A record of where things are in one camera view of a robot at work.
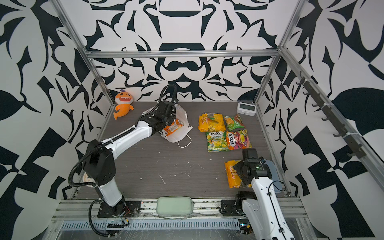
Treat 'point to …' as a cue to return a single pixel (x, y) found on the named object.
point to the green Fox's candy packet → (216, 141)
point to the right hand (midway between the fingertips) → (238, 168)
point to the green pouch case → (174, 206)
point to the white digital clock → (246, 109)
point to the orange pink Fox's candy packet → (238, 140)
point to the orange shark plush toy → (123, 99)
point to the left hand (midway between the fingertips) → (167, 108)
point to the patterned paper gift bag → (181, 114)
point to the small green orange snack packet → (235, 123)
